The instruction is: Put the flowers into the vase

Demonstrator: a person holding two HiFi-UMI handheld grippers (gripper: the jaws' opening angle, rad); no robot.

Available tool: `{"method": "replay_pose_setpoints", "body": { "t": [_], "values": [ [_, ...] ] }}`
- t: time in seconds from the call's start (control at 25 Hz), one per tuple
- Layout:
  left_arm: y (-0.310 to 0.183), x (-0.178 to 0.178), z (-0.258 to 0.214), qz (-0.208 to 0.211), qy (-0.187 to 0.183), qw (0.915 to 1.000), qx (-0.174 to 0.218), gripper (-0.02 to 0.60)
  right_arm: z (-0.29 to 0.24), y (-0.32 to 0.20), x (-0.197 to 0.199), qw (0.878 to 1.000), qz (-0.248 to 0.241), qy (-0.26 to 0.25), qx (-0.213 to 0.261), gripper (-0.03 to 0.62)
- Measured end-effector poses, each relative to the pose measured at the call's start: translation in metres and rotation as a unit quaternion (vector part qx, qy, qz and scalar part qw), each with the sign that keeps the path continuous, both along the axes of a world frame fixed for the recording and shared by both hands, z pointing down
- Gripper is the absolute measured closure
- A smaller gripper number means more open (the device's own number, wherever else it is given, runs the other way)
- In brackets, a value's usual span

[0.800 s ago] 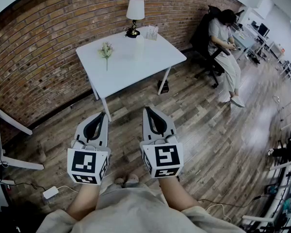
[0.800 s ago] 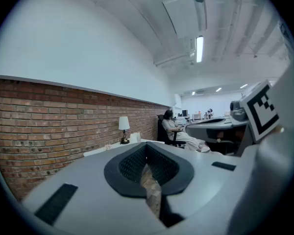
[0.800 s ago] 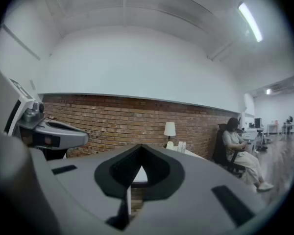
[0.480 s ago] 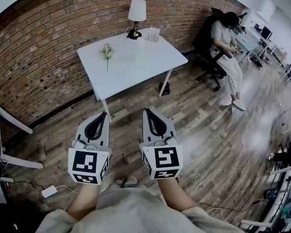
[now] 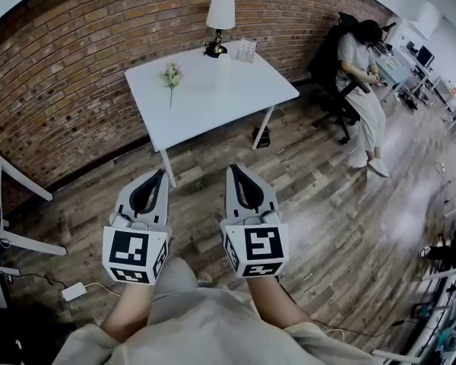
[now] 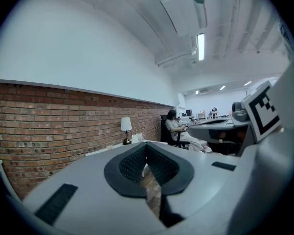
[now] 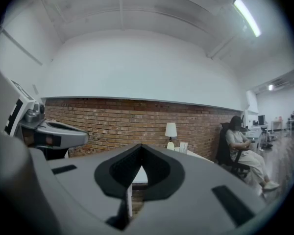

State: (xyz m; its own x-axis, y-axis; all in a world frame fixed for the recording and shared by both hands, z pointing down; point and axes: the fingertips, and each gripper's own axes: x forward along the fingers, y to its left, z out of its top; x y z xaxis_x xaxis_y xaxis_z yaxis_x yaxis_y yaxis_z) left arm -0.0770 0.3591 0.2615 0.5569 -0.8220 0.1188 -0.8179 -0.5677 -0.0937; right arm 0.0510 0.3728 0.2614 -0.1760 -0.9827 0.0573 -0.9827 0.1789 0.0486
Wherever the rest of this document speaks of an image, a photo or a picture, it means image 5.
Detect pale desk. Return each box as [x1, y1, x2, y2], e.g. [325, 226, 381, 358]
[372, 49, 417, 104]

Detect black box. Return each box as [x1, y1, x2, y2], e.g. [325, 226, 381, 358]
[252, 125, 271, 148]

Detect person's grey trousers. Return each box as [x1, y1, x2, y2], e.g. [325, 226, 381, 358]
[154, 256, 198, 300]

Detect person's left forearm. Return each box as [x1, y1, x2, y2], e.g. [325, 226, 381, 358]
[100, 279, 157, 344]

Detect white desk frame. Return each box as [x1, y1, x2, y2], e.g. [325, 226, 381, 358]
[0, 148, 68, 258]

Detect black cable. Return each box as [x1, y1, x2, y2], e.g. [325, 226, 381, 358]
[0, 266, 68, 289]

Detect person's beige shirt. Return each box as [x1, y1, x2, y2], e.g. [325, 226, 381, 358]
[51, 285, 381, 365]

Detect white table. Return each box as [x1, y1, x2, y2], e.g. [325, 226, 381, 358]
[124, 40, 300, 189]

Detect person's right forearm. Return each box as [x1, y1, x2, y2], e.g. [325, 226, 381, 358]
[245, 274, 312, 329]

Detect white shade table lamp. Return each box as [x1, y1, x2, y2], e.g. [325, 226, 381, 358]
[203, 0, 236, 59]

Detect black monitor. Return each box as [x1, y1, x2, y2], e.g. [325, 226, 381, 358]
[416, 45, 436, 68]

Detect black office chair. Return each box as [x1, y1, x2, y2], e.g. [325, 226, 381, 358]
[306, 11, 372, 146]

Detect white vase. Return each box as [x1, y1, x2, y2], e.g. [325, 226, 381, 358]
[216, 52, 233, 90]

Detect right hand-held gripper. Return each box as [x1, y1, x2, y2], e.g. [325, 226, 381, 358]
[219, 164, 290, 279]

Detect pink artificial flowers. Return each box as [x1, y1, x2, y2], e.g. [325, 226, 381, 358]
[159, 62, 183, 109]

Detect white metal rack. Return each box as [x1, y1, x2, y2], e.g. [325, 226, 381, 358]
[372, 268, 456, 365]

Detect white power adapter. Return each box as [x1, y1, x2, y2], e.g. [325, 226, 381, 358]
[62, 282, 87, 302]

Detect white cable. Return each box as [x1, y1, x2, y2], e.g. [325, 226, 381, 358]
[83, 281, 119, 297]

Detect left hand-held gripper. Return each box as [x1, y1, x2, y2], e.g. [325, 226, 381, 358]
[101, 168, 173, 285]

